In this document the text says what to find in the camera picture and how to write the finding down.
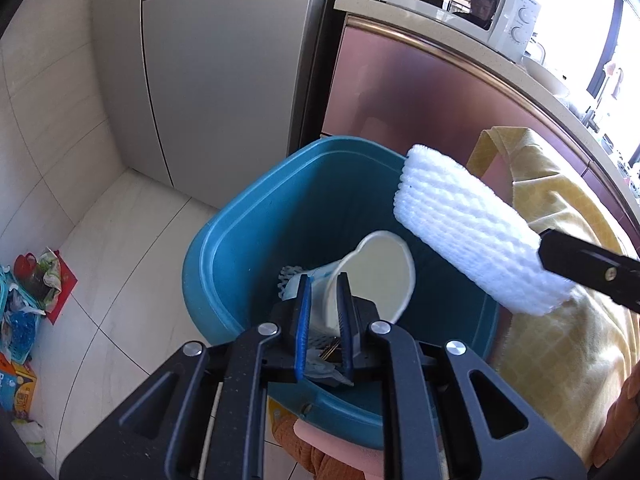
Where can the dark framed window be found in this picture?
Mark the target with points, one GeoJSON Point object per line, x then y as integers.
{"type": "Point", "coordinates": [575, 10]}

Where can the yellow checked cloth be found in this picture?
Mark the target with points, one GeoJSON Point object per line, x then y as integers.
{"type": "Point", "coordinates": [560, 360]}

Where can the blue plastic bin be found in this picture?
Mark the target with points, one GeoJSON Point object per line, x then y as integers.
{"type": "Point", "coordinates": [260, 220]}

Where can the white foam wrap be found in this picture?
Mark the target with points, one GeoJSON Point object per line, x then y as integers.
{"type": "Point", "coordinates": [465, 220]}

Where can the white foam fruit net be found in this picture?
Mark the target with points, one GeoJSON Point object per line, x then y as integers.
{"type": "Point", "coordinates": [289, 282]}

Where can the white bowl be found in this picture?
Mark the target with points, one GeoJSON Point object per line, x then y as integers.
{"type": "Point", "coordinates": [545, 77]}

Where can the pink rag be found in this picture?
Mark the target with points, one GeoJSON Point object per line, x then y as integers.
{"type": "Point", "coordinates": [614, 71]}

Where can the pile of litter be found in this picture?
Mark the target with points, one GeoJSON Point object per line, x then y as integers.
{"type": "Point", "coordinates": [30, 285]}

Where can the patterned paper cup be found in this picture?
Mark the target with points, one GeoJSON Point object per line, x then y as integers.
{"type": "Point", "coordinates": [380, 275]}

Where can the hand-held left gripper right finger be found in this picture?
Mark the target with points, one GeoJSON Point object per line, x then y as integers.
{"type": "Point", "coordinates": [345, 330]}

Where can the kitchen counter with pink cabinets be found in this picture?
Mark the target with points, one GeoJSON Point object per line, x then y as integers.
{"type": "Point", "coordinates": [400, 85]}

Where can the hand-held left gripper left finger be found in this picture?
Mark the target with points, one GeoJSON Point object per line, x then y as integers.
{"type": "Point", "coordinates": [301, 330]}

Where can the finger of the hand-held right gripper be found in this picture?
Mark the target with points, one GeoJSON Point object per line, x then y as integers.
{"type": "Point", "coordinates": [590, 265]}

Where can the orange fuzzy cloth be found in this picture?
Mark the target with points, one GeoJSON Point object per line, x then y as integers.
{"type": "Point", "coordinates": [310, 455]}

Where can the silver refrigerator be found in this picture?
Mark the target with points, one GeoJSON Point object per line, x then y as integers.
{"type": "Point", "coordinates": [215, 60]}

